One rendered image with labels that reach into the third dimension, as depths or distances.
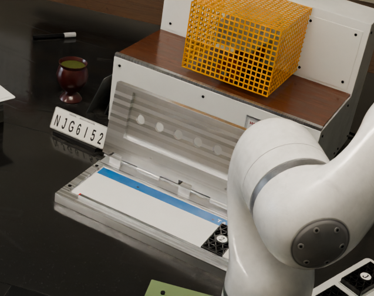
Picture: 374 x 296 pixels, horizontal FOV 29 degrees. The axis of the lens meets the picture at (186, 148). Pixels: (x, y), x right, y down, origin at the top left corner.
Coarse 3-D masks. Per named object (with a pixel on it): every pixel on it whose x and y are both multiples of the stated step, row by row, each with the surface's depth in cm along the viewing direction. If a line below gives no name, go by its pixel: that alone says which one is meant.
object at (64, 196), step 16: (112, 160) 172; (80, 176) 165; (128, 176) 168; (144, 176) 169; (64, 192) 159; (176, 192) 166; (192, 192) 164; (80, 208) 157; (96, 208) 156; (208, 208) 162; (112, 224) 154; (128, 224) 153; (144, 240) 152; (160, 240) 150; (176, 256) 149; (192, 256) 147; (208, 272) 147; (224, 272) 145
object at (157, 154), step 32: (128, 96) 165; (160, 96) 163; (128, 128) 168; (192, 128) 161; (224, 128) 158; (128, 160) 169; (160, 160) 165; (192, 160) 163; (224, 160) 160; (224, 192) 160
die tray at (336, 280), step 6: (366, 258) 156; (360, 264) 154; (348, 270) 152; (354, 270) 152; (336, 276) 150; (342, 276) 150; (324, 282) 148; (330, 282) 148; (336, 282) 148; (318, 288) 146; (324, 288) 146; (342, 288) 147; (348, 288) 147; (372, 288) 148; (312, 294) 144; (348, 294) 146; (354, 294) 146; (366, 294) 146; (372, 294) 147
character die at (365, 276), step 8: (368, 264) 153; (352, 272) 150; (360, 272) 150; (368, 272) 151; (344, 280) 147; (352, 280) 148; (360, 280) 149; (368, 280) 148; (352, 288) 146; (360, 288) 147; (368, 288) 147
